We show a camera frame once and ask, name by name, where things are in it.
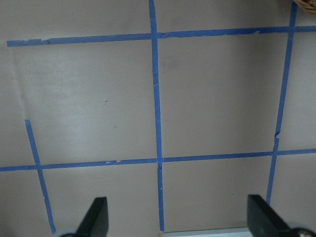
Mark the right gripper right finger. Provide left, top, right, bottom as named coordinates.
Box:
left=247, top=195, right=316, bottom=237

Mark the brown wicker basket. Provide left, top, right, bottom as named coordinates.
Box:
left=294, top=0, right=316, bottom=15

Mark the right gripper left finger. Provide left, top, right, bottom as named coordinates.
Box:
left=75, top=197, right=109, bottom=237

